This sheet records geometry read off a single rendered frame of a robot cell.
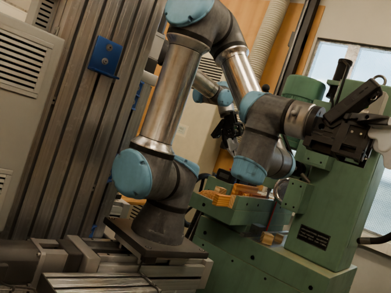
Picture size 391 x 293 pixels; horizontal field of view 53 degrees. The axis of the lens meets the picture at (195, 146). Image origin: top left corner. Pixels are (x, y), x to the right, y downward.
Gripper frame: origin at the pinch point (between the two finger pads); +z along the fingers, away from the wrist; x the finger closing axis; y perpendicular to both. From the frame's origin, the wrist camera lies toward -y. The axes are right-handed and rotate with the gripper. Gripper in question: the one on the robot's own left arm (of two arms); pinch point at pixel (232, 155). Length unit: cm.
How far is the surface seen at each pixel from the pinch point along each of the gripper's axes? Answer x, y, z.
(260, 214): -8.4, 14.9, 28.3
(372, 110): 1, 66, -1
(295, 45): 132, -22, -88
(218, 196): -38.0, 20.6, 18.0
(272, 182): 1.8, 17.0, 16.3
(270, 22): 123, -33, -110
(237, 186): -14.1, 10.7, 15.1
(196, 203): -33.4, 4.3, 19.0
